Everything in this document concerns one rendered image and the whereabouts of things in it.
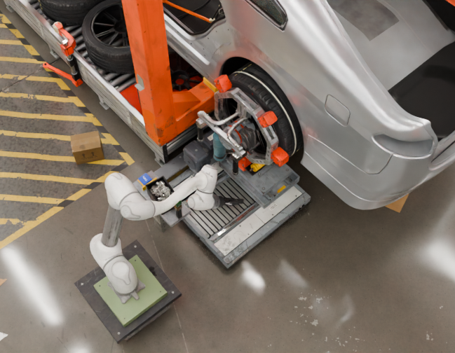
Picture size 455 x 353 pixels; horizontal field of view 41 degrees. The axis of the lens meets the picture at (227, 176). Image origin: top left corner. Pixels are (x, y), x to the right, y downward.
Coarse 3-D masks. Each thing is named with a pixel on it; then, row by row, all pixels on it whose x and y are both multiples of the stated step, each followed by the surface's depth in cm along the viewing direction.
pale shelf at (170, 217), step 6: (150, 174) 425; (138, 186) 420; (138, 192) 420; (144, 192) 417; (144, 198) 416; (174, 210) 410; (186, 210) 410; (162, 216) 408; (168, 216) 407; (174, 216) 408; (168, 222) 405; (174, 222) 405
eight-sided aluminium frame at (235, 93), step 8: (232, 88) 383; (216, 96) 396; (224, 96) 387; (232, 96) 378; (240, 96) 379; (216, 104) 404; (224, 104) 408; (240, 104) 376; (256, 104) 372; (216, 112) 412; (224, 112) 415; (248, 112) 374; (256, 112) 369; (264, 112) 371; (256, 120) 372; (264, 128) 372; (272, 128) 375; (264, 136) 376; (272, 136) 378; (240, 144) 422; (272, 144) 376; (256, 160) 407; (264, 160) 396; (272, 160) 393
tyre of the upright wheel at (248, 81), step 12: (252, 72) 381; (264, 72) 378; (240, 84) 379; (252, 84) 373; (264, 84) 373; (276, 84) 374; (252, 96) 376; (264, 96) 370; (276, 96) 371; (264, 108) 373; (276, 108) 369; (288, 108) 372; (288, 120) 373; (288, 132) 375; (300, 132) 382; (288, 144) 381; (300, 144) 391
